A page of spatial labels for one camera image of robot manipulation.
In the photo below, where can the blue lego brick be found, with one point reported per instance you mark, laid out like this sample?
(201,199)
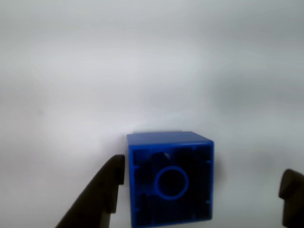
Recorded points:
(171,180)

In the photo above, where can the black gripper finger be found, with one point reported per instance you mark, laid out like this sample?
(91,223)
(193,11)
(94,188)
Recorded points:
(99,197)
(293,192)

